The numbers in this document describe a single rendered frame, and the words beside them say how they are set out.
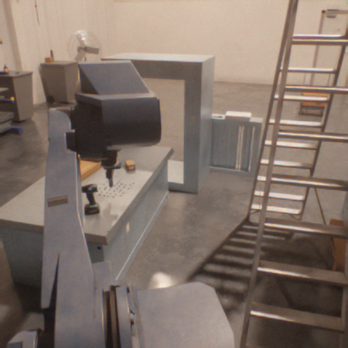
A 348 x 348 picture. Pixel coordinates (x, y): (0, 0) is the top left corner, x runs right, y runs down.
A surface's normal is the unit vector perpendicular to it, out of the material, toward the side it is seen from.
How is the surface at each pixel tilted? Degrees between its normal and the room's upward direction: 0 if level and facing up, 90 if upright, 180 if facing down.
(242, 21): 90
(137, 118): 73
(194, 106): 90
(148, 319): 0
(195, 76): 90
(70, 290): 15
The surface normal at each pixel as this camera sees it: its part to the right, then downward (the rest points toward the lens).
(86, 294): 0.05, -0.76
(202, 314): 0.00, -0.90
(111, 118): 0.21, 0.14
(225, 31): -0.31, 0.41
